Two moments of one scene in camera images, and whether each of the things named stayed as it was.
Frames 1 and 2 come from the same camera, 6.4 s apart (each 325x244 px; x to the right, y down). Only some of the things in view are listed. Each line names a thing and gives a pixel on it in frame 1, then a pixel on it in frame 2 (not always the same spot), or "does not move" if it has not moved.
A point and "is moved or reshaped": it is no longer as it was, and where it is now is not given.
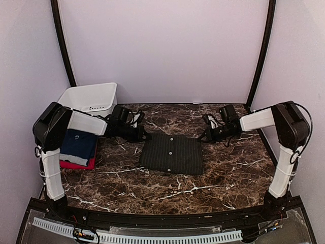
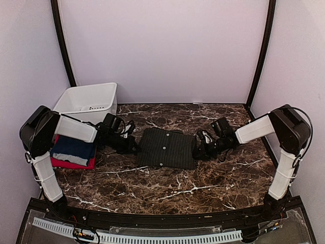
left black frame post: x=55 y=13 does not move
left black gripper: x=140 y=130 → x=128 y=149
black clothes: x=172 y=153 is moved or reshaped
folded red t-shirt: x=68 y=164 does not move
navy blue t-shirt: x=79 y=143 does not move
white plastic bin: x=97 y=99 does not move
